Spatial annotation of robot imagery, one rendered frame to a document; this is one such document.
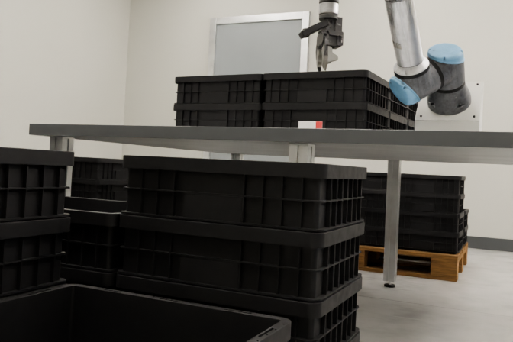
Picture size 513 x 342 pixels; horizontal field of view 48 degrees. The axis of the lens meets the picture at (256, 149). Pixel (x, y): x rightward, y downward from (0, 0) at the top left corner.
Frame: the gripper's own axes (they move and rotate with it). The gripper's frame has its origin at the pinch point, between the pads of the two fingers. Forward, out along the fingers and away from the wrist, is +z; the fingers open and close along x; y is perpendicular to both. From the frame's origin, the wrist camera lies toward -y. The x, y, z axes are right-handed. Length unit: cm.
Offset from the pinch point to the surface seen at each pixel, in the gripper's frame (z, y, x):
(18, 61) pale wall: -44, -160, 331
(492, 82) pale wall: -43, 231, 216
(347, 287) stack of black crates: 60, -30, -104
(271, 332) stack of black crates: 59, -53, -132
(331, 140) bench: 30, -16, -55
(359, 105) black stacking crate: 16.1, 5.5, -24.8
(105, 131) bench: 29, -77, -7
